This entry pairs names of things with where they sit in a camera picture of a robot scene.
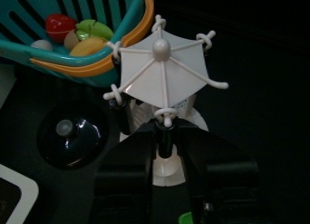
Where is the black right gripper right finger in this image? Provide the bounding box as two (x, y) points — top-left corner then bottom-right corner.
(174, 118), (262, 224)

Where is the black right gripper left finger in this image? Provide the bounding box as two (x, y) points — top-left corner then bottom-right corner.
(94, 120), (159, 224)

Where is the black-handled toy ladle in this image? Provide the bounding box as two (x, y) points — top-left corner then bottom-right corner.
(152, 107), (179, 160)

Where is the small green object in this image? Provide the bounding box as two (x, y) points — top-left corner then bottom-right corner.
(176, 211), (197, 224)

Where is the black pot lid grey knob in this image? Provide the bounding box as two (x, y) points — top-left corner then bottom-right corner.
(36, 103), (110, 171)

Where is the white-framed black board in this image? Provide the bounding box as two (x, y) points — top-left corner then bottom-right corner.
(0, 163), (40, 224)

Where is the white umbrella-shaped utensil rack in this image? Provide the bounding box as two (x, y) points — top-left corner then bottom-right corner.
(102, 14), (230, 188)

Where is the yellow toy banana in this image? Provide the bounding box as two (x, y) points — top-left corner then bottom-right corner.
(70, 36), (110, 57)

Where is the beige toy food piece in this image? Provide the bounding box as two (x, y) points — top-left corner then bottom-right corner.
(63, 29), (83, 51)

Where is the white toy egg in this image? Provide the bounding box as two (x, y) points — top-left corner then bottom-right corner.
(30, 39), (55, 52)

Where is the green toy vegetable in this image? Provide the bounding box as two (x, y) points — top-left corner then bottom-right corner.
(75, 18), (115, 42)

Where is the red toy tomato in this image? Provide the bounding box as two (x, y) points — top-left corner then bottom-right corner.
(44, 13), (78, 43)

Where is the black-handled toy utensil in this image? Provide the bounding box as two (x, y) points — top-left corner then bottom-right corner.
(108, 83), (134, 137)

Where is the teal basket with orange handle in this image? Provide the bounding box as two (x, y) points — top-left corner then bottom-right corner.
(0, 0), (156, 89)

